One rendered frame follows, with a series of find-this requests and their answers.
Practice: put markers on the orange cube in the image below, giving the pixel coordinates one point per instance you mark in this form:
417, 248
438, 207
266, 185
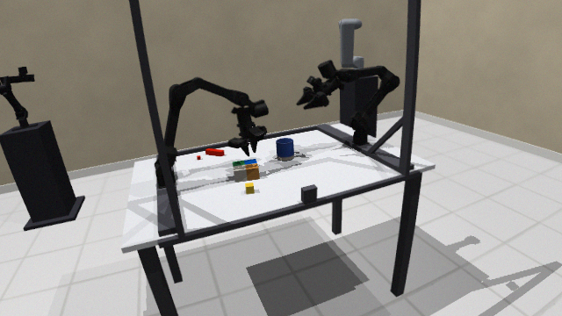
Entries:
252, 171

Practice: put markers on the red rectangular block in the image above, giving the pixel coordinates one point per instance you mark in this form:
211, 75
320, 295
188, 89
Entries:
215, 152

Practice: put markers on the dark blue mug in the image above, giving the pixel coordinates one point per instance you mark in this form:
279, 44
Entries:
285, 149

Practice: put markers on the yellow cube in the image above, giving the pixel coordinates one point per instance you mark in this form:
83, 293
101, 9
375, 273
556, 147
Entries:
249, 188

